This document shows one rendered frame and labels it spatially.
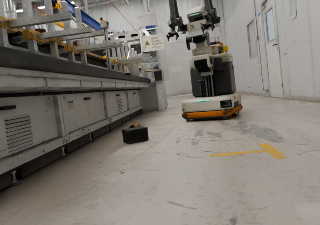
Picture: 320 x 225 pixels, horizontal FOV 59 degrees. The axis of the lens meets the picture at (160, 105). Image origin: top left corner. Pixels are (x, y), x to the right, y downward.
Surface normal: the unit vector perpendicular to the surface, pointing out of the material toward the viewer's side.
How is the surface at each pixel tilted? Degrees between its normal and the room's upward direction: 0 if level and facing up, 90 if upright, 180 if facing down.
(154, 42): 90
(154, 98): 90
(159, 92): 90
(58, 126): 90
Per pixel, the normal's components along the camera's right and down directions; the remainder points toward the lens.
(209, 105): -0.47, 0.10
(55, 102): -0.10, 0.07
